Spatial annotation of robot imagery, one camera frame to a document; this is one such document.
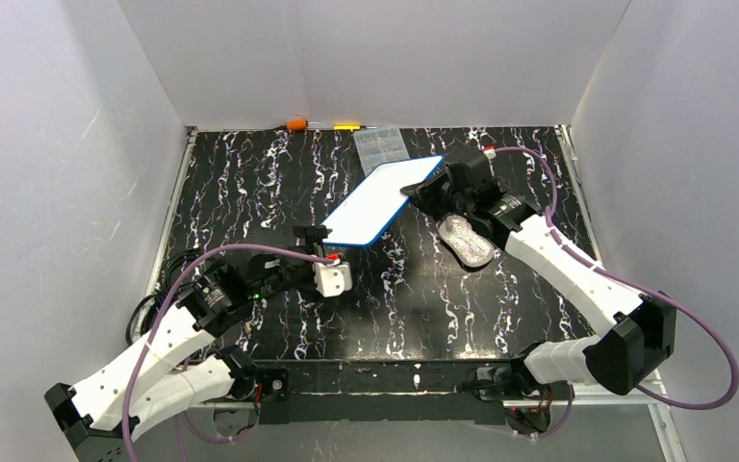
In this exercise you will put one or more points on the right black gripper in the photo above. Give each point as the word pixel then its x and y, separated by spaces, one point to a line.
pixel 433 189

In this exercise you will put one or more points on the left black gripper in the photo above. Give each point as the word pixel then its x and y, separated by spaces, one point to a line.
pixel 309 244

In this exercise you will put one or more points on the silver mesh eraser pad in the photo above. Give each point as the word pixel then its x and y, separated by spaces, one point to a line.
pixel 472 250

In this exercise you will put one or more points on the blue framed whiteboard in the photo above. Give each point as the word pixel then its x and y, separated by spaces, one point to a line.
pixel 368 211

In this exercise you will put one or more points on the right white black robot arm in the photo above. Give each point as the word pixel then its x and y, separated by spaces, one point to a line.
pixel 634 333

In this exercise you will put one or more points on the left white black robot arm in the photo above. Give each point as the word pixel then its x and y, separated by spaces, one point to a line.
pixel 174 365

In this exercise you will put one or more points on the clear plastic screw box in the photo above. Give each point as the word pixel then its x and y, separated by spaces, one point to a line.
pixel 379 146

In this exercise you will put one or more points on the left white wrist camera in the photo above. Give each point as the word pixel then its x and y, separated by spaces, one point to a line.
pixel 334 277

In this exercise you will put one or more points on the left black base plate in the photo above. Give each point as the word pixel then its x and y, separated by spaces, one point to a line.
pixel 263 386

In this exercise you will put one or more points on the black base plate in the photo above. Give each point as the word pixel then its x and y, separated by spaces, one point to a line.
pixel 502 382
pixel 263 386

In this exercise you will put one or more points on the yellow handled tool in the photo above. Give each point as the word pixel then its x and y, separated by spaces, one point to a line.
pixel 349 127

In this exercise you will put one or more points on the orange handled tool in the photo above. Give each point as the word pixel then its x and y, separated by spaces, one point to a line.
pixel 297 125

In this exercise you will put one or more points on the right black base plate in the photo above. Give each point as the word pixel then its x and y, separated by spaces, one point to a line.
pixel 502 382

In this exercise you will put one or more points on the aluminium rail frame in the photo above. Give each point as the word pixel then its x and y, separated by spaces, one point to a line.
pixel 431 391

